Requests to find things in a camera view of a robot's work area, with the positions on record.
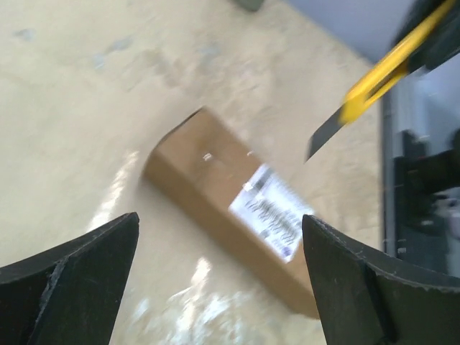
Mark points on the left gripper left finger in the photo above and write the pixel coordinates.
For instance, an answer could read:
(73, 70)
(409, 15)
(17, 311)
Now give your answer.
(71, 293)

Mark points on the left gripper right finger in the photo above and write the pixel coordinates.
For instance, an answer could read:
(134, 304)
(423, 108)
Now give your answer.
(365, 296)

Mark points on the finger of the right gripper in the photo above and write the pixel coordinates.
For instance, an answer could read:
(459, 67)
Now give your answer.
(440, 46)

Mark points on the yellow utility knife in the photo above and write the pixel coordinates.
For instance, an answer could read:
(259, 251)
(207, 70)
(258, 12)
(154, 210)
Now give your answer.
(379, 80)

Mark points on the brown cardboard express box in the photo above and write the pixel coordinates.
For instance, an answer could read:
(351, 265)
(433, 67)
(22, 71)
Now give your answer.
(239, 201)

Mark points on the beige cup bottle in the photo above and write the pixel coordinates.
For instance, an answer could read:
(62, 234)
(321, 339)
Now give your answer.
(250, 5)

